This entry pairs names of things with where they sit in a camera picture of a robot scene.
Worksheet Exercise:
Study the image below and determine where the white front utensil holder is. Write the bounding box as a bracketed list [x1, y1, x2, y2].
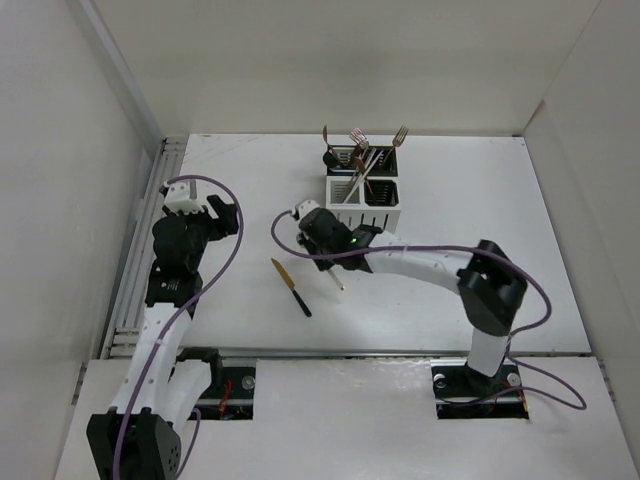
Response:
[325, 176, 401, 233]

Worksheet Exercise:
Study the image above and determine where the copper knife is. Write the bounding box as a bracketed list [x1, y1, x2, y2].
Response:
[359, 158, 368, 182]

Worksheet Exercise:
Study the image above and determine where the gold fork dark handle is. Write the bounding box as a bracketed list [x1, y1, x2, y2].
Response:
[353, 140, 369, 158]

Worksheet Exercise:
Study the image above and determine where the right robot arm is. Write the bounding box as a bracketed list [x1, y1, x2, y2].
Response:
[293, 201, 527, 394]

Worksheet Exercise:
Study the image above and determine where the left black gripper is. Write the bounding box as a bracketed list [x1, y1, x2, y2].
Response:
[172, 195, 235, 271]

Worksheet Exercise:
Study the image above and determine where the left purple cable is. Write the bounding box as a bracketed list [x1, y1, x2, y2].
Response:
[112, 174, 245, 480]

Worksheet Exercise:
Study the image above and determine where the gold knife dark handle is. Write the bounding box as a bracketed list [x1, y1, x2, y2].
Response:
[271, 258, 312, 318]

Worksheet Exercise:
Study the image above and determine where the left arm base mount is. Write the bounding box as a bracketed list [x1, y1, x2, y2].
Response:
[176, 347, 257, 421]

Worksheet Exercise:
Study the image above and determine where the rose gold fork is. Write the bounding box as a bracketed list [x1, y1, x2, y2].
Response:
[382, 125, 409, 166]

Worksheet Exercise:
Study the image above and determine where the aluminium front rail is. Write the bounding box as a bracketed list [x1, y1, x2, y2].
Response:
[218, 347, 468, 359]

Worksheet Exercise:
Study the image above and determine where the silver metal chopstick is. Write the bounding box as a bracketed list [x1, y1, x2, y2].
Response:
[343, 170, 361, 204]
[343, 157, 367, 204]

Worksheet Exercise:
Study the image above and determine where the black rear utensil holder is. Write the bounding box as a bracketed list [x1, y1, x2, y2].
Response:
[322, 145, 399, 177]

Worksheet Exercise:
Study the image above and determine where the white ceramic soup spoon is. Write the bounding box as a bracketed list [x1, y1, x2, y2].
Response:
[327, 269, 346, 291]

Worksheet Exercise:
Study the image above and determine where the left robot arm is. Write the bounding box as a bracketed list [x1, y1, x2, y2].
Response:
[86, 195, 243, 479]

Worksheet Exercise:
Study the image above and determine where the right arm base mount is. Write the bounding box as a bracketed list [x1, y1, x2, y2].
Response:
[431, 363, 529, 420]

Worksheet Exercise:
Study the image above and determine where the aluminium frame rail left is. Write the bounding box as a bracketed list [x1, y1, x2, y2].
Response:
[93, 136, 188, 359]

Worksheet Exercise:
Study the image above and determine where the silver fork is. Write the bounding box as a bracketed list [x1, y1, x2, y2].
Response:
[349, 128, 369, 150]

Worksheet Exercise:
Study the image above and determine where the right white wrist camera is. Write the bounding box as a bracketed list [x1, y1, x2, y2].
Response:
[293, 200, 320, 221]

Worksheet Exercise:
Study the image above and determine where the black spoon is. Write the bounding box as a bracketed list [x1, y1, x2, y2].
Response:
[322, 151, 343, 169]

